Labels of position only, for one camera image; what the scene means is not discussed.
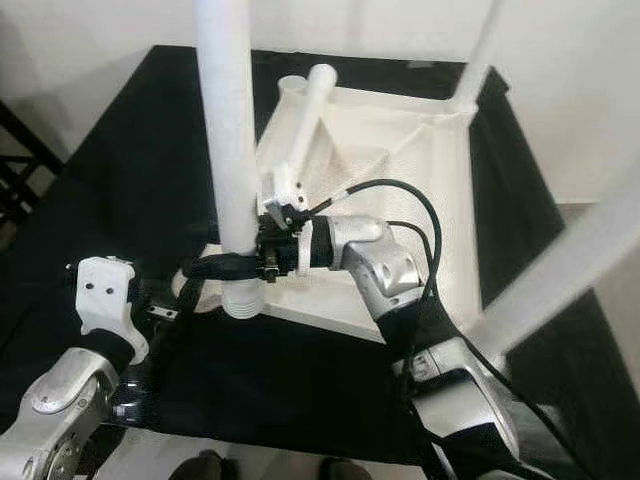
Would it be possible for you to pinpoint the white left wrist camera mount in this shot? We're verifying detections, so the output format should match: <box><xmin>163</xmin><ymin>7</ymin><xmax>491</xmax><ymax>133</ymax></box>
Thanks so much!
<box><xmin>78</xmin><ymin>257</ymin><xmax>151</xmax><ymax>366</ymax></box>

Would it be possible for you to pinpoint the black round stool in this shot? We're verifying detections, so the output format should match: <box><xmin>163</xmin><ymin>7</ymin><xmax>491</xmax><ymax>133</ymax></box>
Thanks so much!
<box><xmin>0</xmin><ymin>100</ymin><xmax>66</xmax><ymax>226</ymax></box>

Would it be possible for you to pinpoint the black table cloth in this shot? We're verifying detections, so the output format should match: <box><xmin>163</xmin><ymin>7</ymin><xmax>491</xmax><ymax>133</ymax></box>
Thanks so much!
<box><xmin>0</xmin><ymin>45</ymin><xmax>640</xmax><ymax>480</ymax></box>

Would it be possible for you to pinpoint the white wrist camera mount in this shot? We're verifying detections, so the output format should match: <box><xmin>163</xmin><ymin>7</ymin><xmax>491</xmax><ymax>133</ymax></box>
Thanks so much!
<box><xmin>78</xmin><ymin>257</ymin><xmax>151</xmax><ymax>366</ymax></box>
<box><xmin>265</xmin><ymin>163</ymin><xmax>326</xmax><ymax>277</ymax></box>

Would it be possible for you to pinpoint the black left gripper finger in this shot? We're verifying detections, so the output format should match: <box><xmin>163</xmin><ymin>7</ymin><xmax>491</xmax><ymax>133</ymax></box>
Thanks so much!
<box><xmin>165</xmin><ymin>262</ymin><xmax>211</xmax><ymax>331</ymax></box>

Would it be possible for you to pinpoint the cream plastic children table top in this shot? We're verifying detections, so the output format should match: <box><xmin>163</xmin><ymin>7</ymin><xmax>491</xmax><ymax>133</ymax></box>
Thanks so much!
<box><xmin>200</xmin><ymin>70</ymin><xmax>496</xmax><ymax>346</ymax></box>

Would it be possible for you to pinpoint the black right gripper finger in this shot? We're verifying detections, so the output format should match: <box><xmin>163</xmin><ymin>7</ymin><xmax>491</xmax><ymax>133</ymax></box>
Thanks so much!
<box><xmin>182</xmin><ymin>255</ymin><xmax>273</xmax><ymax>283</ymax></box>

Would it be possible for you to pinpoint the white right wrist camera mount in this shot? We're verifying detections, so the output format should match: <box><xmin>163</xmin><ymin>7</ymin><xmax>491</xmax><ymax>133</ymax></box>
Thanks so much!
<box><xmin>265</xmin><ymin>163</ymin><xmax>326</xmax><ymax>277</ymax></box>

